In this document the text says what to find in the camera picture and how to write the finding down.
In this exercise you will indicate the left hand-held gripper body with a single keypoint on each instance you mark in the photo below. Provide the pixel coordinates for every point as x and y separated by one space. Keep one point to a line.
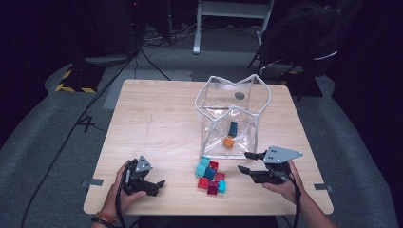
132 182

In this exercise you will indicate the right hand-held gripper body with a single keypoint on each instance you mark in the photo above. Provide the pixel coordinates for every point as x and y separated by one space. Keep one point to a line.
275 175

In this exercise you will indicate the pinkish red toy brick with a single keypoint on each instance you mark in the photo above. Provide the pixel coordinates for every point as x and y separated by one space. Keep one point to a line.
219 176

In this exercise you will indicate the teal toy brick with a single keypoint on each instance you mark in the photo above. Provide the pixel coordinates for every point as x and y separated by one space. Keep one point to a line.
222 186

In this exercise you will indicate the orange toy brick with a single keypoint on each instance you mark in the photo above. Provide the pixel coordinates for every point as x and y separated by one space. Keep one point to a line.
228 142

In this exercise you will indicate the long dark blue toy brick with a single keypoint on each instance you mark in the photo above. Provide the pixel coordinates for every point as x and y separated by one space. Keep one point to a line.
233 129

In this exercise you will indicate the pile of toy bricks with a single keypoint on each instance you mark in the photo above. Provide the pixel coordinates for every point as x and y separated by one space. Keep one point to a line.
200 170

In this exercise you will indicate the clear plastic bag white trim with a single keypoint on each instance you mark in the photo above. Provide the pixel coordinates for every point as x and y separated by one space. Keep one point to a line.
215 95

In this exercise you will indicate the person's right hand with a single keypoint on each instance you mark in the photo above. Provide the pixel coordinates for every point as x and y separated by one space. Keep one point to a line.
290 191

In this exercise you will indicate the person's left hand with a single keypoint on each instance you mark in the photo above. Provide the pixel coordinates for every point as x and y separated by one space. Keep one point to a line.
114 201

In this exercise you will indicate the grey tape strip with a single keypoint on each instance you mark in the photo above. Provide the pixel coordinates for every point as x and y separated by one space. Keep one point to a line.
93 182
323 187

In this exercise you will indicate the yellow black striped base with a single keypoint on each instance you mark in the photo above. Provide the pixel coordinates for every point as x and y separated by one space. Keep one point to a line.
82 80

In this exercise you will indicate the grey stand base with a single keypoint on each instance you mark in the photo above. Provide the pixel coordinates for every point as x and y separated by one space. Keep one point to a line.
106 60

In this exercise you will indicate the dark cloth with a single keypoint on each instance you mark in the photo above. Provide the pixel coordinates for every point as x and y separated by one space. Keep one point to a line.
301 34

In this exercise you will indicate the white metal stand frame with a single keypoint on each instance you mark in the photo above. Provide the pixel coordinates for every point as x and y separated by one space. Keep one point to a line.
197 31

